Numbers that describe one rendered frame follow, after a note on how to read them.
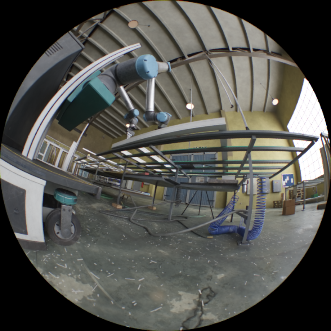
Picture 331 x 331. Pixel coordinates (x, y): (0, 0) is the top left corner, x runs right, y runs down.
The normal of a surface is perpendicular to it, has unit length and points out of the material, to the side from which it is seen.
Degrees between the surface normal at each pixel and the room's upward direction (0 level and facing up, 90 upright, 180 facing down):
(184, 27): 180
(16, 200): 90
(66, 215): 90
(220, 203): 90
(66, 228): 90
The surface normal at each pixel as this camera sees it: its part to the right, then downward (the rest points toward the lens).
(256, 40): -0.17, 0.94
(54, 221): 0.94, 0.11
